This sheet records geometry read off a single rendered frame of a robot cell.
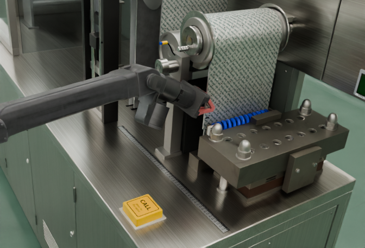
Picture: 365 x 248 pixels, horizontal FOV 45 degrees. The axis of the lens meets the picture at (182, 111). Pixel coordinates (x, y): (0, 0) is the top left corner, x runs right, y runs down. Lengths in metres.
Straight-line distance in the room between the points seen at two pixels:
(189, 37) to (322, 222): 0.64
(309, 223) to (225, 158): 0.34
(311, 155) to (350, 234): 1.47
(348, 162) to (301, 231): 1.97
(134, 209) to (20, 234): 1.40
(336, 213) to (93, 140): 0.74
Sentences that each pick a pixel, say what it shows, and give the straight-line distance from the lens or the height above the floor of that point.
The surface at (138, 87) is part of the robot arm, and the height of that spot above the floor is 1.20.
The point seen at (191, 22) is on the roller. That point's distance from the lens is 1.13.
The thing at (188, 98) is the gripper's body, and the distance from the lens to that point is 1.07.
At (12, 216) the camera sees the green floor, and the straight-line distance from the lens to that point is 2.52.
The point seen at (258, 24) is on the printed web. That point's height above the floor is 1.29.
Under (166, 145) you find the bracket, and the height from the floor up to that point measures 0.93.
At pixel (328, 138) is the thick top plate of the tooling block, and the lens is 1.25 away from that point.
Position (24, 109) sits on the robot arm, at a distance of 0.85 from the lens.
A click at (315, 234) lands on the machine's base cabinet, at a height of 0.75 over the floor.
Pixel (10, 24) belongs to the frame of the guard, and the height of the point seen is 1.04.
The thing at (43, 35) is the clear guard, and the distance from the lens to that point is 2.02.
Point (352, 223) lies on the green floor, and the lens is 2.70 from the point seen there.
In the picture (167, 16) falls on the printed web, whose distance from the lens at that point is 1.28.
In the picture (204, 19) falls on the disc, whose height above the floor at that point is 1.31.
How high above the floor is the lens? 1.60
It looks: 27 degrees down
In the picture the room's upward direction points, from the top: 5 degrees clockwise
